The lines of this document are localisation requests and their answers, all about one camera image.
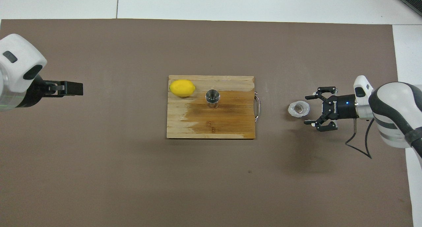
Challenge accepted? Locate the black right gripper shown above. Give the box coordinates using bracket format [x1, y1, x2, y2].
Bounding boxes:
[304, 86, 358, 132]

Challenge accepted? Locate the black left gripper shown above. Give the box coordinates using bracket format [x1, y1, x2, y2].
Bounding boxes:
[18, 74, 84, 108]

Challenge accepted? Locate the steel jigger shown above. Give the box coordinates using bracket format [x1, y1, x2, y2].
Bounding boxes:
[205, 89, 221, 109]

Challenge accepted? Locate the brown paper table mat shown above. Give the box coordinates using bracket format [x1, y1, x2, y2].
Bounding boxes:
[0, 18, 414, 227]

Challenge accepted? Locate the wooden cutting board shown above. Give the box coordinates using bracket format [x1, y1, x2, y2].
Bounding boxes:
[166, 75, 263, 140]

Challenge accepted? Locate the yellow lemon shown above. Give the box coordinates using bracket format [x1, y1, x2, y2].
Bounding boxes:
[169, 79, 196, 98]

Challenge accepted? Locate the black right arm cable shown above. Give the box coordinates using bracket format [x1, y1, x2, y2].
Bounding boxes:
[345, 118, 375, 159]

